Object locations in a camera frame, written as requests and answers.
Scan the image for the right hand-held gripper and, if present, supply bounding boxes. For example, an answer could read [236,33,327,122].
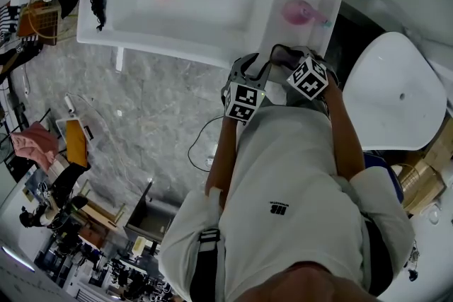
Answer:
[270,43,330,102]

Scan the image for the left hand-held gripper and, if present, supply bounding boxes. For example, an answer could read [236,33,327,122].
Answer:
[221,52,274,123]

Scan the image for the person's right forearm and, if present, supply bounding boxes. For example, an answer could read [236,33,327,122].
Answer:
[320,80,366,182]

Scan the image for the person's left forearm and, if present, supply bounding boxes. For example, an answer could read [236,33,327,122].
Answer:
[205,112,242,204]

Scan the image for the person's white shirt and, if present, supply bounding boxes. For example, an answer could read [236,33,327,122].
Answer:
[158,105,415,302]

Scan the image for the white ceramic sink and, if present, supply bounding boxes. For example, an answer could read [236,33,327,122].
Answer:
[76,0,350,69]

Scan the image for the white drain pipe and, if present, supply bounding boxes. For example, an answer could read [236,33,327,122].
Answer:
[115,46,125,74]

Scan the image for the cardboard boxes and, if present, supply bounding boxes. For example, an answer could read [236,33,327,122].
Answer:
[398,116,453,217]

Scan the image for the black open box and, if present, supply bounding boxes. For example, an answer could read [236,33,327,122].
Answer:
[123,179,178,242]

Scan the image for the orange cushion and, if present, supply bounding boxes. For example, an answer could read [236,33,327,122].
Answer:
[65,120,89,169]

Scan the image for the white tray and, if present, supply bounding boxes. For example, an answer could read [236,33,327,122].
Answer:
[55,116,95,153]

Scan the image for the pink cloth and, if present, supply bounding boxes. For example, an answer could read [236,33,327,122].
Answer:
[10,120,59,173]

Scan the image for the black and white striped clothing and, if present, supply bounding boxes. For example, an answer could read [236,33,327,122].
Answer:
[0,4,44,76]

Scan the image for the black cable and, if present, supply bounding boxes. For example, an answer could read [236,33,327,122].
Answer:
[187,114,226,173]

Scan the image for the white cable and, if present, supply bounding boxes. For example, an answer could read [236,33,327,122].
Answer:
[64,92,151,196]

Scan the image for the wooden frame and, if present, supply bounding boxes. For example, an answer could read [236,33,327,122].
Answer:
[79,179,127,228]

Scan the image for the black backpack strap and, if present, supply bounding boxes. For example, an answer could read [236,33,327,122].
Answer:
[363,218,394,296]

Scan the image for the gold wire basket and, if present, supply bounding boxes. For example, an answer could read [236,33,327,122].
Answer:
[18,0,84,47]

